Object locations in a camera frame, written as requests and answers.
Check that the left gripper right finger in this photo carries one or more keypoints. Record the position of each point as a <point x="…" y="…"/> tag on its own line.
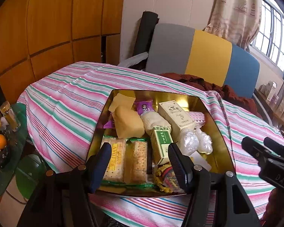
<point x="182" y="166"/>

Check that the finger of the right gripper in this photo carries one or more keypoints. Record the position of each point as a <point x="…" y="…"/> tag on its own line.
<point x="274" y="146"/>
<point x="252" y="147"/>

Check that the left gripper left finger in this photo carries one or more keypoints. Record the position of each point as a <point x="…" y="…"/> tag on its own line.
<point x="96" y="167"/>

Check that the clear plastic wrap ball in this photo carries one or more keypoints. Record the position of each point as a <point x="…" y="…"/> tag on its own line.
<point x="188" y="141"/>

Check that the green essential oil box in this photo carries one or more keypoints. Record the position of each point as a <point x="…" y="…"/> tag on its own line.
<point x="160" y="140"/>

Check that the orange snack bar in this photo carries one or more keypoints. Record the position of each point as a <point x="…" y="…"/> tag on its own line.
<point x="128" y="123"/>

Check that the cracker pack green wrapper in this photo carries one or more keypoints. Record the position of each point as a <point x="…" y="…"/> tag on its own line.
<point x="115" y="168"/>

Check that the white foam block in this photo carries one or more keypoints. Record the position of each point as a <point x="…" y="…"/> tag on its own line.
<point x="197" y="159"/>

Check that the purple snack packet lower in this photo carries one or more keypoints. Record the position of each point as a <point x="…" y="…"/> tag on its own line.
<point x="109" y="125"/>

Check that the purple snack packet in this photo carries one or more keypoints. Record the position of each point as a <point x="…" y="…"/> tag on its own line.
<point x="109" y="125"/>
<point x="143" y="106"/>

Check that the wooden desk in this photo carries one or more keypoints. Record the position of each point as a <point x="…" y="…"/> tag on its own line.
<point x="267" y="110"/>

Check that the dark red blanket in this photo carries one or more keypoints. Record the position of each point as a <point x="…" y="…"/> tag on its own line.
<point x="225" y="91"/>

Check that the cream carton box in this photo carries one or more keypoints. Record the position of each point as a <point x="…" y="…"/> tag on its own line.
<point x="176" y="116"/>

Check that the gold metal tin tray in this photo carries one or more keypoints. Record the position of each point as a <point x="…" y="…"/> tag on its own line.
<point x="219" y="159"/>

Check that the pink patterned roll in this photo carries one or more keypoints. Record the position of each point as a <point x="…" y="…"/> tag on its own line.
<point x="197" y="117"/>

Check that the cream rolled sock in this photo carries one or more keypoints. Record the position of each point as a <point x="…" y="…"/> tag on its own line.
<point x="152" y="119"/>

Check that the white box on desk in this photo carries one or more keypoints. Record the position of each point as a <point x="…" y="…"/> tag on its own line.
<point x="270" y="90"/>

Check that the yellow sponge cloth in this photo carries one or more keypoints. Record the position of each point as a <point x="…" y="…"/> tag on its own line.
<point x="121" y="100"/>

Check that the striped pink green cloth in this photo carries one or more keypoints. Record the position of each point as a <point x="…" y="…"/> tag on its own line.
<point x="63" y="109"/>

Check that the purple snack packet upper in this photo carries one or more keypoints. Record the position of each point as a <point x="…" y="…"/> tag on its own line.
<point x="143" y="106"/>

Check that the green stool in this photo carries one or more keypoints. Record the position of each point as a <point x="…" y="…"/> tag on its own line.
<point x="28" y="173"/>

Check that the glass jar yellow contents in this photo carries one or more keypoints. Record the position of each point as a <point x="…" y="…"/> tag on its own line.
<point x="9" y="114"/>

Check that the orange fruit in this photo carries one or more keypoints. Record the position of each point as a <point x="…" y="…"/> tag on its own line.
<point x="3" y="142"/>

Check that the barred window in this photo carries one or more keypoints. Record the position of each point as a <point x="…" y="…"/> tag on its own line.
<point x="270" y="38"/>

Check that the grey yellow blue chair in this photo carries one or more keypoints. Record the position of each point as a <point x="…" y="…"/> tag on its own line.
<point x="184" y="50"/>

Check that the beige patterned curtain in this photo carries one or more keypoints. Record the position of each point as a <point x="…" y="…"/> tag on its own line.
<point x="237" y="21"/>

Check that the wooden wardrobe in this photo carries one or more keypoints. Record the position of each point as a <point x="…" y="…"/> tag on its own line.
<point x="38" y="37"/>

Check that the black rolled mat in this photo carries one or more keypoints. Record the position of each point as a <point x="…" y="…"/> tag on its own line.
<point x="145" y="32"/>

